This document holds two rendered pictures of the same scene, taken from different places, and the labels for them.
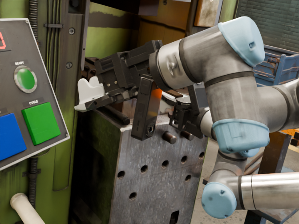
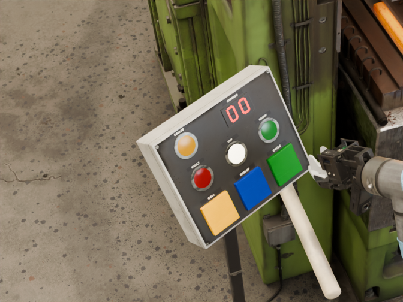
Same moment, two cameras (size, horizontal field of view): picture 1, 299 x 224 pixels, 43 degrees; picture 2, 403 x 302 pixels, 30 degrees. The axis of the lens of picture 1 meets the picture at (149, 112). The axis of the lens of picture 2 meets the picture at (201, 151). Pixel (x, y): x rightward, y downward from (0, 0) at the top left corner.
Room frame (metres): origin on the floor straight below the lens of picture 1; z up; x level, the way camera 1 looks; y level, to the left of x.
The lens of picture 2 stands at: (-0.34, -0.24, 2.36)
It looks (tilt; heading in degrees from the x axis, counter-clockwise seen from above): 48 degrees down; 33
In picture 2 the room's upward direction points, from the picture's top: 10 degrees counter-clockwise
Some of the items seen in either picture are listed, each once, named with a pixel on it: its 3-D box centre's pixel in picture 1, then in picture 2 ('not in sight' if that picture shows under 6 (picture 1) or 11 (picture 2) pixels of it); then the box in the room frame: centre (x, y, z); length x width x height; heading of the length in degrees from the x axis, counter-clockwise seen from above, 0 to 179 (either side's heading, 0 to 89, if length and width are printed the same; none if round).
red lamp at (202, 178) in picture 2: not in sight; (202, 178); (0.55, 0.34, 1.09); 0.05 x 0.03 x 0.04; 131
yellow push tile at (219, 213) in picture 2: not in sight; (219, 213); (0.53, 0.30, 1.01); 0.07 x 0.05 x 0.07; 156
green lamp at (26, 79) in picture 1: (25, 79); (268, 130); (0.73, 0.26, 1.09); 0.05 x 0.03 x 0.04; 131
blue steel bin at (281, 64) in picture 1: (246, 69); not in sight; (5.10, -1.22, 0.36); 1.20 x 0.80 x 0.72; 53
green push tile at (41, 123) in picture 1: (40, 123); (283, 164); (0.71, 0.22, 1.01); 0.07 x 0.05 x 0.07; 156
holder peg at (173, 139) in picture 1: (169, 138); not in sight; (1.07, -0.07, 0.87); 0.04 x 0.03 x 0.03; 41
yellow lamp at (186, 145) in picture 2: not in sight; (186, 145); (0.57, 0.38, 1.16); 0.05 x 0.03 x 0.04; 131
